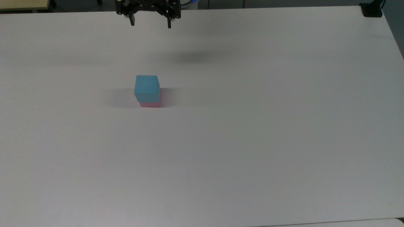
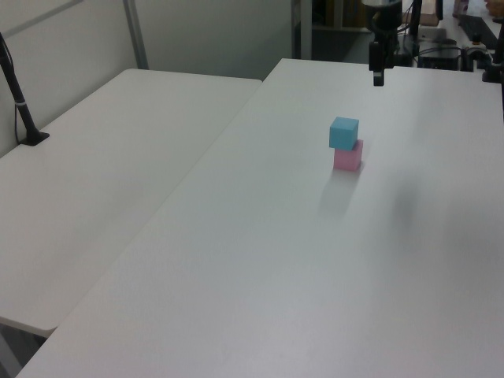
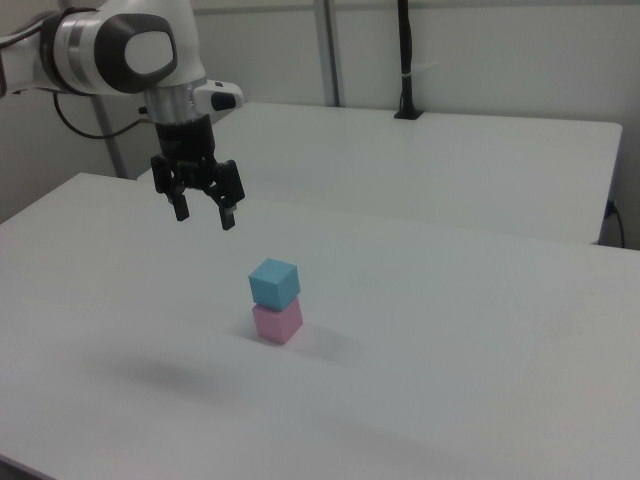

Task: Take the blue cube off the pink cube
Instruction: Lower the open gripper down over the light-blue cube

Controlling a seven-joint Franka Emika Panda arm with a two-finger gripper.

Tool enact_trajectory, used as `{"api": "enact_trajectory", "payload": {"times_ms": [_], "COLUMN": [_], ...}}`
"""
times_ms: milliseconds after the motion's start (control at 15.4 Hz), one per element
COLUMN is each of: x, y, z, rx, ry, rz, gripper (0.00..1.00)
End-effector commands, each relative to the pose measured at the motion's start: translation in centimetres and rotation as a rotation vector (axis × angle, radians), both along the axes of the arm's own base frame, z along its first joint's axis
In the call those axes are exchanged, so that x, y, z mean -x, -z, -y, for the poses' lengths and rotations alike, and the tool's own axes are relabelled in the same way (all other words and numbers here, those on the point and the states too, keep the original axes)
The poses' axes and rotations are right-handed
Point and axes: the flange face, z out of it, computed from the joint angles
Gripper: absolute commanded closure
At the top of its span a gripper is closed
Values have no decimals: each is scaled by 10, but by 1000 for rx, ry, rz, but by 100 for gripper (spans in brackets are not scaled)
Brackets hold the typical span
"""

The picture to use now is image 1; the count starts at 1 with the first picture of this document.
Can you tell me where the blue cube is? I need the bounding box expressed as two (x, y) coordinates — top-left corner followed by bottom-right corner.
(134, 75), (160, 102)

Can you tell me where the beige wooden table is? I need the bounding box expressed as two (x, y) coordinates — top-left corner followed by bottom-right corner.
(0, 0), (51, 12)

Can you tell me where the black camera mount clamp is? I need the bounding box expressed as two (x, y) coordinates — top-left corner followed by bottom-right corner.
(359, 0), (384, 18)

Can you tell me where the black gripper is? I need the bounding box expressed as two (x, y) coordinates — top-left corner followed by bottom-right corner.
(115, 0), (182, 29)

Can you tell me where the pink cube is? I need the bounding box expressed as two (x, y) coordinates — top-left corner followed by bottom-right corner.
(140, 88), (161, 108)

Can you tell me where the white rectangular table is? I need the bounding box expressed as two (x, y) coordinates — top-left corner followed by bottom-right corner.
(260, 218), (404, 227)

